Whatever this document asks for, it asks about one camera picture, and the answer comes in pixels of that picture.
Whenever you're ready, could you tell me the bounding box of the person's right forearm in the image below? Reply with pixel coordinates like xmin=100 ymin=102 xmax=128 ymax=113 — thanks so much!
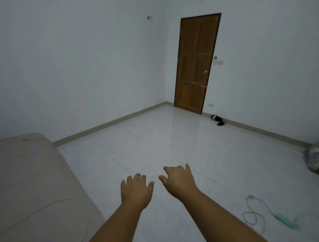
xmin=174 ymin=187 xmax=269 ymax=242

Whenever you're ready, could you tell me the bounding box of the person's right hand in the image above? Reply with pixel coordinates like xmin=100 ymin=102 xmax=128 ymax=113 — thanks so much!
xmin=159 ymin=163 xmax=200 ymax=200

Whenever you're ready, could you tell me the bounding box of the brown wooden door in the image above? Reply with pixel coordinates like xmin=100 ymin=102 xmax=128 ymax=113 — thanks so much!
xmin=174 ymin=13 xmax=222 ymax=115

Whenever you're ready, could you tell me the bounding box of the grey power cable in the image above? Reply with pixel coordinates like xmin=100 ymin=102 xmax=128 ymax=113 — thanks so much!
xmin=243 ymin=195 xmax=277 ymax=229

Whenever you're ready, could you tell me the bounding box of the person's left forearm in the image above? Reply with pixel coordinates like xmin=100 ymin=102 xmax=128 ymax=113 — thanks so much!
xmin=89 ymin=202 xmax=145 ymax=242

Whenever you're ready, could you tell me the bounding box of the person's left hand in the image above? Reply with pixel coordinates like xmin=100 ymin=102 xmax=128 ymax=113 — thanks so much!
xmin=121 ymin=174 xmax=155 ymax=212

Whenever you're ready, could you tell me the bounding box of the clear plastic bag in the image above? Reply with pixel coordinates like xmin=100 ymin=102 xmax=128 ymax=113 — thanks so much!
xmin=302 ymin=147 xmax=319 ymax=173

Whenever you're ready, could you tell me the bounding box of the green power strip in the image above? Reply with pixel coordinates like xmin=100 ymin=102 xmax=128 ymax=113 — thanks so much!
xmin=274 ymin=213 xmax=301 ymax=230

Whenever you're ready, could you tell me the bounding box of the beige mattress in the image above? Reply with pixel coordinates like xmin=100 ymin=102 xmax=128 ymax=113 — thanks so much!
xmin=0 ymin=133 xmax=106 ymax=242

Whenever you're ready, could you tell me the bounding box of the beige baseboard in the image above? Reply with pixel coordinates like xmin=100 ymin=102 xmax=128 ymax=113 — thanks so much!
xmin=52 ymin=101 xmax=174 ymax=147
xmin=201 ymin=112 xmax=315 ymax=148

